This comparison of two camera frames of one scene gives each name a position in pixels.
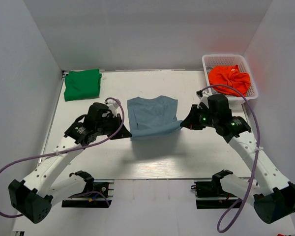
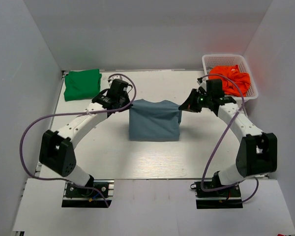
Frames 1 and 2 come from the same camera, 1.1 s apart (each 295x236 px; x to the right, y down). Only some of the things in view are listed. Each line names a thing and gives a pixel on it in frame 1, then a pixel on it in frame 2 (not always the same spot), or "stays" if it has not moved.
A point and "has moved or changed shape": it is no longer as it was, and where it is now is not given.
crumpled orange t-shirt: (229, 75) stays
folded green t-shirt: (82, 84) stays
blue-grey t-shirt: (148, 117) has moved or changed shape
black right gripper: (191, 122) to (190, 105)
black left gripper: (123, 132) to (127, 103)
